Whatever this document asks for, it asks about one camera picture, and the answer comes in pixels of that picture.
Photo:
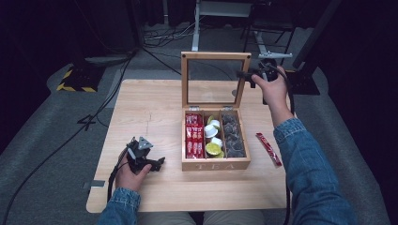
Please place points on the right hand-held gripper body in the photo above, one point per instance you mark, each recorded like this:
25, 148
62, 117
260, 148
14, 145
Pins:
269, 70

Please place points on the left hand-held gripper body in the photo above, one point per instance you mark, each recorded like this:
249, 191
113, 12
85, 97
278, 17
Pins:
139, 153

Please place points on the wooden tea box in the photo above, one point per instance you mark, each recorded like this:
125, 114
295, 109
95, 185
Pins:
216, 166

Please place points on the person's right hand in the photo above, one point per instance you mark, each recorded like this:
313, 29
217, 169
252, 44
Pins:
277, 92

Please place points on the person's left hand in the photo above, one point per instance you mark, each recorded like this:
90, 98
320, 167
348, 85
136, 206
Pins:
130, 179

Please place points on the grey metal stand foot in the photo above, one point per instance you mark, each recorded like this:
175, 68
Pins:
272, 51

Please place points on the black slanted stand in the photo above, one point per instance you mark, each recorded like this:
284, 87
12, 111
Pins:
308, 56

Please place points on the stack of red packets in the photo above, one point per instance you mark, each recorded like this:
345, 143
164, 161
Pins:
194, 137

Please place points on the grey floor tape patch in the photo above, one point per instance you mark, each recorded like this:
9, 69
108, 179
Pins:
95, 184

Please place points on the pile of dark round pods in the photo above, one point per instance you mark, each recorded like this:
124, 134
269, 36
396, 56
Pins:
233, 136

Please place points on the pile of white green capsules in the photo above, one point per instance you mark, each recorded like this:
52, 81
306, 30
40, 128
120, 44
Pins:
212, 132

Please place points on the single red sachet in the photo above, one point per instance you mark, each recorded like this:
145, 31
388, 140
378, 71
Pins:
269, 149

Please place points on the yellow black striped stand base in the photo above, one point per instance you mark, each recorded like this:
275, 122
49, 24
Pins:
79, 79

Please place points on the white desk frame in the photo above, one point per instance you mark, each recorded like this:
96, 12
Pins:
219, 9

